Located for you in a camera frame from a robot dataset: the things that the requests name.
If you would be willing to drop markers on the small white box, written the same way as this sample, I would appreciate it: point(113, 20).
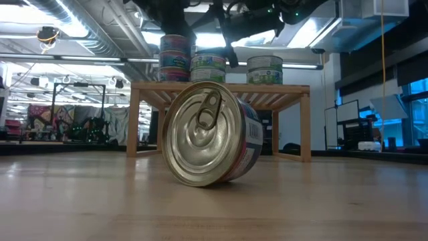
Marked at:
point(369, 146)

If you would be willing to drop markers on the silver ceiling air duct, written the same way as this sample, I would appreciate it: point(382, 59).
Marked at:
point(100, 47)

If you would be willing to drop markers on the black panel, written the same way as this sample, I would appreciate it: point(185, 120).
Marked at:
point(152, 127)

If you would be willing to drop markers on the blue lit window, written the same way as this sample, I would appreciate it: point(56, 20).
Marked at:
point(418, 117)

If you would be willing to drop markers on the white monitor screens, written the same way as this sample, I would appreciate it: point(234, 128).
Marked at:
point(347, 110)

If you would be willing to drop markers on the long ceiling light bar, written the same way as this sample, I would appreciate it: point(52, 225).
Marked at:
point(301, 66)
point(83, 58)

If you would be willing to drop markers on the background black robot arms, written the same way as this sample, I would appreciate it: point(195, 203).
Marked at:
point(90, 130)

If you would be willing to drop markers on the black metal frame rig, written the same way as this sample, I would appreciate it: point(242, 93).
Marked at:
point(80, 84)

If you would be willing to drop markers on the white ceiling duct box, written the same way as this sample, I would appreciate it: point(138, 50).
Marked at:
point(368, 20)

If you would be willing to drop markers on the black dome object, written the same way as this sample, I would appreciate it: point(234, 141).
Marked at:
point(291, 147)

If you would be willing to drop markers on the black aluminium table frame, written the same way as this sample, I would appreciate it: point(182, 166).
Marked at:
point(67, 149)

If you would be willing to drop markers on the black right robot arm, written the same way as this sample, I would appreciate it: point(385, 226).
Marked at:
point(301, 8)

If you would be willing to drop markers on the red storage bins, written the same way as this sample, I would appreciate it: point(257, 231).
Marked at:
point(13, 125)

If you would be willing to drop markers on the grey white cloth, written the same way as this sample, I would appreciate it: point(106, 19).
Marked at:
point(117, 124)

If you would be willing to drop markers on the white tilted board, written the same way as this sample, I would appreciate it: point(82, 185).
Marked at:
point(389, 107)

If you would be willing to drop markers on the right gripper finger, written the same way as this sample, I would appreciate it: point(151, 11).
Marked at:
point(224, 30)

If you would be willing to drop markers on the colourful patterned cloth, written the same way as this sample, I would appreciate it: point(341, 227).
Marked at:
point(40, 115)

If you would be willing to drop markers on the wooden slatted shelf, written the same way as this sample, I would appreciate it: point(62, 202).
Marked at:
point(305, 127)

